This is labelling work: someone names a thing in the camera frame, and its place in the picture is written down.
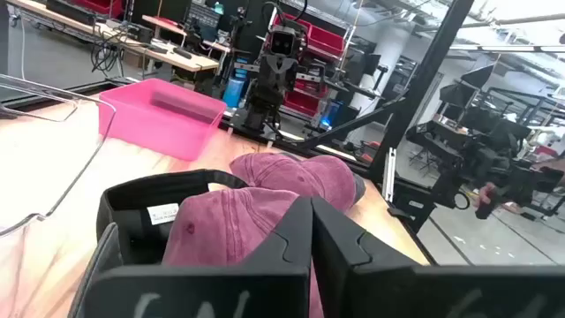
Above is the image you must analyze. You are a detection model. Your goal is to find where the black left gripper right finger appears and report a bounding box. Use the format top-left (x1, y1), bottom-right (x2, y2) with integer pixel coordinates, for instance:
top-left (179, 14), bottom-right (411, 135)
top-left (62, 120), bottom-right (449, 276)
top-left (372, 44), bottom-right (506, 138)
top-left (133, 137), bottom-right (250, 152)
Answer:
top-left (311, 196), bottom-right (565, 318)

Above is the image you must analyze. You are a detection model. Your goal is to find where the wooden workshop desk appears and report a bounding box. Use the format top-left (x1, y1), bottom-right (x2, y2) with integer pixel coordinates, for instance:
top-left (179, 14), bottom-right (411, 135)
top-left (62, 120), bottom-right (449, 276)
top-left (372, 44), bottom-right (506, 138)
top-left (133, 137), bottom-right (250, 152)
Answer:
top-left (6, 0), bottom-right (221, 73)

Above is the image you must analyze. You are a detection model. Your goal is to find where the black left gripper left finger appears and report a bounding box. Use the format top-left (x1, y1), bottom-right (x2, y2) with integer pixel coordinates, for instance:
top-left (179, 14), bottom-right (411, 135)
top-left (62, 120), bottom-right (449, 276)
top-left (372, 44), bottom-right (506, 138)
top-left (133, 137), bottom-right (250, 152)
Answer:
top-left (81, 196), bottom-right (313, 318)

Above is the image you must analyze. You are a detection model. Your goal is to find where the maroon baseball cap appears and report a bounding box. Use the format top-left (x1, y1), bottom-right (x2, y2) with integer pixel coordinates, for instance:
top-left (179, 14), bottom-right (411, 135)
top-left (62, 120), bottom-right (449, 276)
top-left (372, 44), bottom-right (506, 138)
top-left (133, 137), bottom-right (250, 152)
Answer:
top-left (162, 152), bottom-right (358, 318)

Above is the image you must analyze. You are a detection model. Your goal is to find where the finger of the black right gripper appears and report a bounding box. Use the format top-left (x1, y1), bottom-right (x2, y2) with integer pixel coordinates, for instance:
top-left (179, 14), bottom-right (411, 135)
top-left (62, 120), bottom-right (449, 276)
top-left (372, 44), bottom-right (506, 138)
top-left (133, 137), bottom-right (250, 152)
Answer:
top-left (281, 57), bottom-right (298, 89)
top-left (264, 57), bottom-right (283, 89)

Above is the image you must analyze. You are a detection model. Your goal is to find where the clear plastic bin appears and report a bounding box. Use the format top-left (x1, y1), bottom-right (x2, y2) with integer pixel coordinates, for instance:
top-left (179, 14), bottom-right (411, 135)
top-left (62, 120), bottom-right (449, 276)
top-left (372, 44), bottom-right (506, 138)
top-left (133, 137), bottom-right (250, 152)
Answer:
top-left (0, 72), bottom-right (118, 238)

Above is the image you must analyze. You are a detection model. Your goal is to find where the pink plastic bin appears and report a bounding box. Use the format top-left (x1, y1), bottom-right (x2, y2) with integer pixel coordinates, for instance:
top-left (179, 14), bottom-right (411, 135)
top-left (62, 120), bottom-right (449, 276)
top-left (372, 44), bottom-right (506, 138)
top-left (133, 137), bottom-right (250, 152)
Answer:
top-left (97, 78), bottom-right (229, 163)

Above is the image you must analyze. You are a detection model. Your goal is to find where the red plastic storage bin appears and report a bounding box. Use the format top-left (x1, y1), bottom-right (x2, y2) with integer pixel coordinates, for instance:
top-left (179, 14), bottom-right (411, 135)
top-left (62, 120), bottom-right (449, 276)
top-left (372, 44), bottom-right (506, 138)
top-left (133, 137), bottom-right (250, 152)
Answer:
top-left (282, 89), bottom-right (324, 118)
top-left (70, 0), bottom-right (125, 19)
top-left (271, 12), bottom-right (346, 59)

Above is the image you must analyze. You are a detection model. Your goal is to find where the black metal rig frame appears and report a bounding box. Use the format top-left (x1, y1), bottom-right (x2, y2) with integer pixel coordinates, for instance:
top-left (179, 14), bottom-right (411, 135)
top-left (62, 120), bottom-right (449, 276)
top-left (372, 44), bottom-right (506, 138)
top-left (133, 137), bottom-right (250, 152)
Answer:
top-left (299, 0), bottom-right (476, 185)

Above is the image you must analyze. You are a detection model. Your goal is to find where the black cable bundle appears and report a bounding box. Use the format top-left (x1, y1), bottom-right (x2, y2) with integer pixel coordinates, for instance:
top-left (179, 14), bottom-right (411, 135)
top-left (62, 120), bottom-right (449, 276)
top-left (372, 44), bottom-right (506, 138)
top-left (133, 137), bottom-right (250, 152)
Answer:
top-left (89, 24), bottom-right (127, 77)

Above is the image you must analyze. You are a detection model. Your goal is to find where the dark grey baseball cap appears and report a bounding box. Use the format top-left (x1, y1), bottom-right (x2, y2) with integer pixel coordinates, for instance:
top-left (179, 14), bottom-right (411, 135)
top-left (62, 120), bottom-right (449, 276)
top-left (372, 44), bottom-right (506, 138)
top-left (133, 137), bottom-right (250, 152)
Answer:
top-left (68, 169), bottom-right (367, 318)

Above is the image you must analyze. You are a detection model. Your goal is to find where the black robot workstation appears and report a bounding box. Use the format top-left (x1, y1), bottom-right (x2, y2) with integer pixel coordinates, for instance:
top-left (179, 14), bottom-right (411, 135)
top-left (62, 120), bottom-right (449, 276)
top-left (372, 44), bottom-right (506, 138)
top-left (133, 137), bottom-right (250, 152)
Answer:
top-left (404, 64), bottom-right (565, 222)

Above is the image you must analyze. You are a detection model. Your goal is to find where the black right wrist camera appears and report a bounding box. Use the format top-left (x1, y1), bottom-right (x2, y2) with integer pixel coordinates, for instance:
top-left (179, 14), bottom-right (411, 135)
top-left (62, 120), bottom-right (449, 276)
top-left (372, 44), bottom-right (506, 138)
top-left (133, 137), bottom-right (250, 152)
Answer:
top-left (267, 25), bottom-right (307, 59)

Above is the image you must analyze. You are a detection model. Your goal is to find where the blue plastic container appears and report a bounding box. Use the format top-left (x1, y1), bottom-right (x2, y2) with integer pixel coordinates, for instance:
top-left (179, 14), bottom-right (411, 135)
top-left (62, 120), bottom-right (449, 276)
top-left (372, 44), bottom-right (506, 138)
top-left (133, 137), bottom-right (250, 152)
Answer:
top-left (222, 77), bottom-right (245, 110)

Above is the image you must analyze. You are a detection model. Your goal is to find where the aluminium bracket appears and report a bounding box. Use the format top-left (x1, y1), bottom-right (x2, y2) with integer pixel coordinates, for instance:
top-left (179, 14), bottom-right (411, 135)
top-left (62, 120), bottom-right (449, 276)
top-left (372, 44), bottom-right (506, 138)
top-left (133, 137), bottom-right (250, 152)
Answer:
top-left (381, 148), bottom-right (397, 203)

